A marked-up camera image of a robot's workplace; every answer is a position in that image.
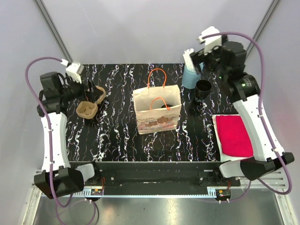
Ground aluminium front rail frame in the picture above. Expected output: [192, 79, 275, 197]
[23, 170, 300, 225]

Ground light blue cup holder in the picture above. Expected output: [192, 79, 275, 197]
[182, 65, 201, 89]

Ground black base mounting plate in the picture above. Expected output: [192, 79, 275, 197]
[85, 162, 240, 197]

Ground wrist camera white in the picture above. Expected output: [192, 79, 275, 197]
[196, 26, 228, 55]
[61, 59, 84, 84]

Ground white tray under cloth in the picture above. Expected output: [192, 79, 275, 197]
[212, 113, 256, 162]

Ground brown paper takeout bag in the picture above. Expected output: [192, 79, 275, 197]
[133, 68, 182, 135]

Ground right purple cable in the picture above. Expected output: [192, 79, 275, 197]
[202, 32, 293, 203]

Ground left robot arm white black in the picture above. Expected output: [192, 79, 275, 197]
[34, 72, 101, 199]

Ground cardboard cup carrier left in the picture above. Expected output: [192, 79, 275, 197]
[76, 86, 106, 120]

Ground red folded cloth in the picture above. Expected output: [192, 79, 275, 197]
[215, 114, 254, 158]

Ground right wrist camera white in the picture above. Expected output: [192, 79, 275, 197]
[196, 26, 228, 55]

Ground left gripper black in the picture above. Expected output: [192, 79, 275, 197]
[60, 73, 103, 103]

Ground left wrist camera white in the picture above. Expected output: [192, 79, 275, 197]
[61, 59, 84, 84]

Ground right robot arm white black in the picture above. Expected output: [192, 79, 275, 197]
[190, 41, 294, 186]

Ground purple cable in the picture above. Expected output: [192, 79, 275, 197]
[25, 56, 100, 224]
[202, 32, 293, 203]

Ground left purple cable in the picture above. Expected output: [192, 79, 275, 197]
[25, 56, 100, 224]

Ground black ribbed cup stack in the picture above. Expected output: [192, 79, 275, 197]
[195, 80, 212, 103]

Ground black plastic cup lid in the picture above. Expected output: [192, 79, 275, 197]
[161, 104, 173, 110]

